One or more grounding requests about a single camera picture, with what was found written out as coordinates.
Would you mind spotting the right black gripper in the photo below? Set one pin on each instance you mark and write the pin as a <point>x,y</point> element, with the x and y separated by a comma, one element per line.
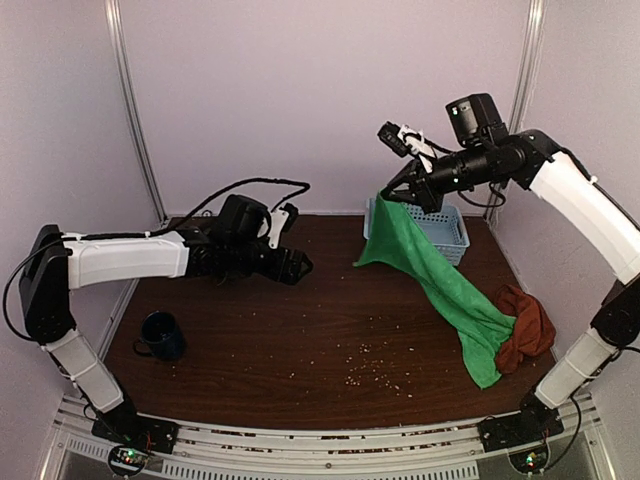
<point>423,188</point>

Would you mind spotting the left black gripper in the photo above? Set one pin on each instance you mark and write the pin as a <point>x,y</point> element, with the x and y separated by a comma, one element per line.
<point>291,275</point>

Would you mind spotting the green towel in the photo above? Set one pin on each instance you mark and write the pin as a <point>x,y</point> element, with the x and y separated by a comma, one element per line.
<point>480,326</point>

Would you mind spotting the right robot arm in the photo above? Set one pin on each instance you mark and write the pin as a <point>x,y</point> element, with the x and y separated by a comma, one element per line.
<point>489,153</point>

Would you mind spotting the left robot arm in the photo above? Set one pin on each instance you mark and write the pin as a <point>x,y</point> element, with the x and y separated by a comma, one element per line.
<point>243,239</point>

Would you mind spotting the light blue plastic basket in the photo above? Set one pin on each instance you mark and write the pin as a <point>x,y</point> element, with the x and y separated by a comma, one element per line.
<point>450,235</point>

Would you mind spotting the dark blue mug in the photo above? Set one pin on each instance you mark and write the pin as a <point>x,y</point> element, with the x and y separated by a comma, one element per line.
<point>160,338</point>

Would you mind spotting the brown towel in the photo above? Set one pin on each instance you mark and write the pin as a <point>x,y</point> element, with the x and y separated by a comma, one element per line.
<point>533,332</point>

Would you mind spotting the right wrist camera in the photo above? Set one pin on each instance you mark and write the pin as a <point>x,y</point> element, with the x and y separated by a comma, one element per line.
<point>404,141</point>

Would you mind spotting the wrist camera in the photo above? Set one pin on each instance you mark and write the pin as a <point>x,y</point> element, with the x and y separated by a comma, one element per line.
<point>404,141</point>
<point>276,223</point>

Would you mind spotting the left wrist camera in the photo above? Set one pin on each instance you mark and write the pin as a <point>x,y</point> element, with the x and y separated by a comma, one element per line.
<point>276,223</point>

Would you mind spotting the right aluminium frame post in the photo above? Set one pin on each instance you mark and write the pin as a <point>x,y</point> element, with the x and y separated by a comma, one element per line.
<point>529,64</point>

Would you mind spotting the aluminium frame post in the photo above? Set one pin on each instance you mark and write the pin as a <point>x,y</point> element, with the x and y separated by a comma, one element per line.
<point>529,64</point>
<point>117,36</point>

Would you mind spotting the aluminium front rail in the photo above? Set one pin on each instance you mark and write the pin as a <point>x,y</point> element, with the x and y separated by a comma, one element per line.
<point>450,450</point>

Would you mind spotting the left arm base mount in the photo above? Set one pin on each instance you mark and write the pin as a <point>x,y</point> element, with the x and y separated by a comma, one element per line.
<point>148,434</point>

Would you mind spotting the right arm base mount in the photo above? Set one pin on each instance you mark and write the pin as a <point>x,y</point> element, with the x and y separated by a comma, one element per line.
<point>514,430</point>

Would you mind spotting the left aluminium frame post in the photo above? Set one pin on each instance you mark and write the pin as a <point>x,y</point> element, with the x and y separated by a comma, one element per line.
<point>117,36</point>

